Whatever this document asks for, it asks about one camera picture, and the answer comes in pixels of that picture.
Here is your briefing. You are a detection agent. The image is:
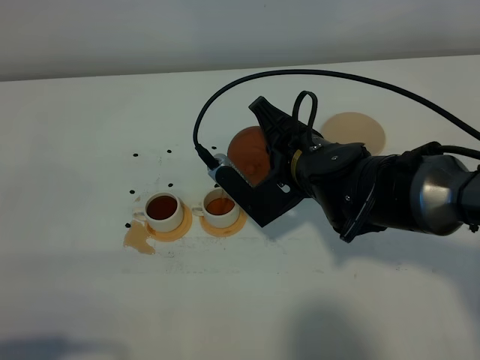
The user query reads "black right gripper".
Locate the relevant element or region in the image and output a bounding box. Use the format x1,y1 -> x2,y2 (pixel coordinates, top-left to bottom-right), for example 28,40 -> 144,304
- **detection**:
217,97 -> 370,228

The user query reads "brown clay teapot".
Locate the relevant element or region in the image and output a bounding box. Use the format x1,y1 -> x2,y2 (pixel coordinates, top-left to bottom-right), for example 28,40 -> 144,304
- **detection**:
227,126 -> 271,186

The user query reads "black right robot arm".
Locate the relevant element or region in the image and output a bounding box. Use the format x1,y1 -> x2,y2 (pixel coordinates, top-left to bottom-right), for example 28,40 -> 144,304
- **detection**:
210,97 -> 479,242

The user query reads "beige round teapot coaster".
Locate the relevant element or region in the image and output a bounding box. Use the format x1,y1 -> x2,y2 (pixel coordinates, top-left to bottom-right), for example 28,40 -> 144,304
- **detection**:
319,112 -> 386,155

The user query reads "spilled tea puddle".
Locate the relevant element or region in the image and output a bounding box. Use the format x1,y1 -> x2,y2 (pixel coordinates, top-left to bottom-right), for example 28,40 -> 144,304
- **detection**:
123,220 -> 155,255

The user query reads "white right teacup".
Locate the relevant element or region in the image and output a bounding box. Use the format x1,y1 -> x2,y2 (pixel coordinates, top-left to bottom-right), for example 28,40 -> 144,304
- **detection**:
191,187 -> 240,229

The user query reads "white teacup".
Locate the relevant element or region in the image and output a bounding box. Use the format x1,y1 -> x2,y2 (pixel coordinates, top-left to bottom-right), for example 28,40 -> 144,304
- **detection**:
133,192 -> 184,233
191,187 -> 240,229

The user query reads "orange right cup coaster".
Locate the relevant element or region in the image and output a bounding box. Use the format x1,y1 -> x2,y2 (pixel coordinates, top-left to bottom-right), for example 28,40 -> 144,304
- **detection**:
199,210 -> 248,238

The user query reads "orange cup coaster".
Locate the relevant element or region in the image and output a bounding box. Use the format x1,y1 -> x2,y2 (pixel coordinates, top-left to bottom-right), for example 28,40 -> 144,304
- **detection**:
199,210 -> 248,238
145,204 -> 193,242

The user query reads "orange left cup coaster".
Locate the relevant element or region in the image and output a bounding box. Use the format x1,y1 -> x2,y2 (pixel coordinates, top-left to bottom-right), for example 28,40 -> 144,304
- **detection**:
145,204 -> 193,242

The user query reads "white left teacup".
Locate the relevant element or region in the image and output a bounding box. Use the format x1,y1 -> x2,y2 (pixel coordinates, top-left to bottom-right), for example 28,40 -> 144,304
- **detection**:
133,192 -> 184,233

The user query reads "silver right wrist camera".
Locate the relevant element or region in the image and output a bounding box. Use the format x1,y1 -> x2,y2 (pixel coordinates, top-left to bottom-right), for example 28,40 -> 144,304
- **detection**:
208,153 -> 254,188

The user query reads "black right camera cable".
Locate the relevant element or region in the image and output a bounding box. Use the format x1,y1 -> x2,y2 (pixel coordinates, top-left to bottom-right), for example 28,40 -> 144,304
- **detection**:
193,69 -> 480,166

